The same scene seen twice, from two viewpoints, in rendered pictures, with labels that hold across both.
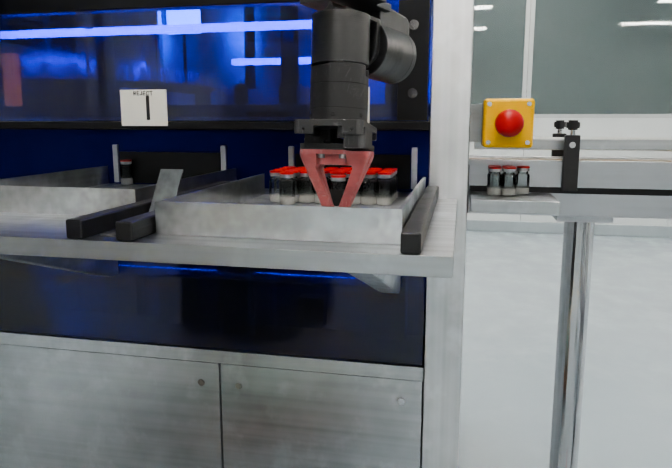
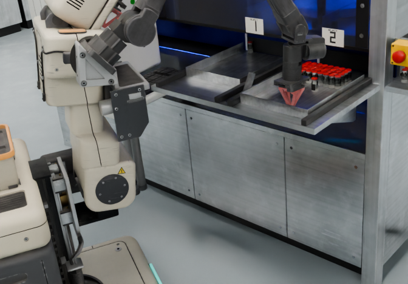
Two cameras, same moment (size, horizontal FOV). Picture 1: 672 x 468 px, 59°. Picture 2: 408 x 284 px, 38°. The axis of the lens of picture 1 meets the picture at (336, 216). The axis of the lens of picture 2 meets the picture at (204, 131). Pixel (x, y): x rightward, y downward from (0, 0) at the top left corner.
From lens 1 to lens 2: 1.31 m
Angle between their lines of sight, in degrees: 35
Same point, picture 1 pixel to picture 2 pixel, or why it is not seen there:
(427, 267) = (308, 130)
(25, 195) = (206, 74)
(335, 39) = (287, 56)
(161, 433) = (261, 161)
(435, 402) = (370, 170)
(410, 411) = (359, 172)
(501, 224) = not seen: outside the picture
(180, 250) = (244, 112)
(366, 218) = (297, 110)
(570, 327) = not seen: outside the picture
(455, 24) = (379, 8)
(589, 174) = not seen: outside the picture
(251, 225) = (266, 105)
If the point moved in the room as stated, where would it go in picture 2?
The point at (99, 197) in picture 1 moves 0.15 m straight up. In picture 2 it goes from (229, 79) to (225, 38)
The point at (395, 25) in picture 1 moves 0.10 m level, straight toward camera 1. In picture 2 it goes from (316, 42) to (301, 52)
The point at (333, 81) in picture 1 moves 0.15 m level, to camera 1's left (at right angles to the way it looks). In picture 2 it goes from (286, 68) to (241, 64)
